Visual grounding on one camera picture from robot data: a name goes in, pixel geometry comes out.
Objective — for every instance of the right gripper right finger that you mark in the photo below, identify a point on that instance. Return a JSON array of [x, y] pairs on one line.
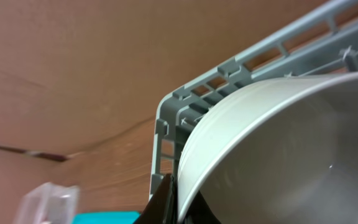
[[199, 212]]

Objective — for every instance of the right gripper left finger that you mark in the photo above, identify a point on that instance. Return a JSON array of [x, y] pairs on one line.
[[162, 207]]

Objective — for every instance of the grey bowl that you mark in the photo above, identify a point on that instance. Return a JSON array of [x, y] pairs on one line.
[[283, 150]]

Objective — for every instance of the grey dishwasher rack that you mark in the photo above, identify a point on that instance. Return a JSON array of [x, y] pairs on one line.
[[322, 41]]

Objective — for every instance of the teal serving tray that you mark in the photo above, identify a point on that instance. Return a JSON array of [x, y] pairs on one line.
[[106, 218]]

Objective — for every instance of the clear plastic bin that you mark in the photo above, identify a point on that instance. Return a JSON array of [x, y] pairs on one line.
[[48, 204]]

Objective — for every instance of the brown cardboard backdrop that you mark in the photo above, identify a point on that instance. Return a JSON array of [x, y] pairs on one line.
[[75, 73]]

